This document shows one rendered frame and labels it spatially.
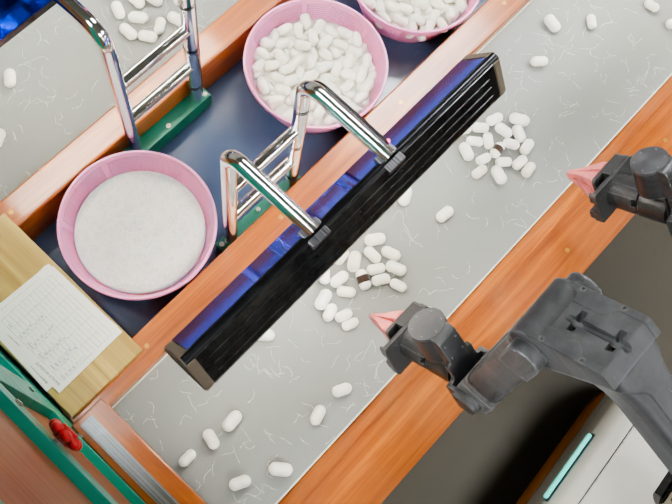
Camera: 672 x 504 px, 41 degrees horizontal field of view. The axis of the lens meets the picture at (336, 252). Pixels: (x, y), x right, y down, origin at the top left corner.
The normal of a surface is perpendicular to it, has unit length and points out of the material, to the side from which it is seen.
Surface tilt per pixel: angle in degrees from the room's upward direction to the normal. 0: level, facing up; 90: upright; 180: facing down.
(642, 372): 29
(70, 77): 0
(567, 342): 39
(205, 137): 0
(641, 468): 0
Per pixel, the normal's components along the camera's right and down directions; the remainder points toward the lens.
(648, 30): 0.11, -0.29
